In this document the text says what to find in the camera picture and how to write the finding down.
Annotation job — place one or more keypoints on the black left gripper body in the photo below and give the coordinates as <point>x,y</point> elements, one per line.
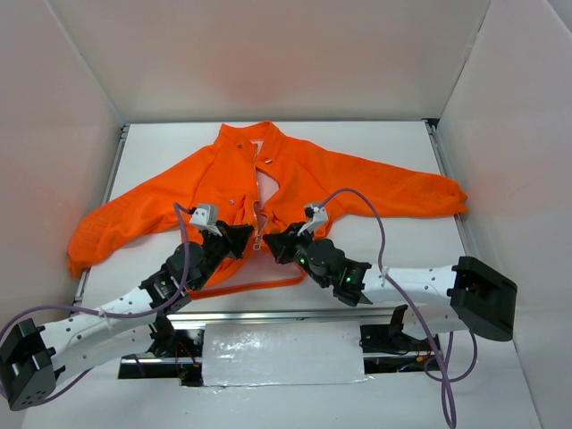
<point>221,238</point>

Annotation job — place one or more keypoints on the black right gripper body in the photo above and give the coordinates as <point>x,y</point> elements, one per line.
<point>291,243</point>

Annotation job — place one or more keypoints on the orange zip-up jacket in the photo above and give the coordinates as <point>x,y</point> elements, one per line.
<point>259,176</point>

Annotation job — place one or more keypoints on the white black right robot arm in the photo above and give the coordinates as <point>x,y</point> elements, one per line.
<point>468,296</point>

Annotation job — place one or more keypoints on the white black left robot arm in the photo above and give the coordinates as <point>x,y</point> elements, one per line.
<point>35,359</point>

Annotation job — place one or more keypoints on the white foam cover panel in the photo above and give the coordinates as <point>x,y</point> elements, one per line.
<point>252,355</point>

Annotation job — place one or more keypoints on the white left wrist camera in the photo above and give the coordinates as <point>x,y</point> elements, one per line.
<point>204,217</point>

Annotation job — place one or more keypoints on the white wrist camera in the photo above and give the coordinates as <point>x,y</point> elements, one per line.
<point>204,217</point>
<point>316,216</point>

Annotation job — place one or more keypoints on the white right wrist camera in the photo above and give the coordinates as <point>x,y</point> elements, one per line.
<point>316,216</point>

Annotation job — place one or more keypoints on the aluminium table frame rail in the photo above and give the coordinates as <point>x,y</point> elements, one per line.
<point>255,286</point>

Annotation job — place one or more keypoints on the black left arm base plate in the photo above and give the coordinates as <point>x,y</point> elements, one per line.
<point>181,363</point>

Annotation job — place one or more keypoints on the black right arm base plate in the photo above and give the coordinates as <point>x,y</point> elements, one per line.
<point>388,350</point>

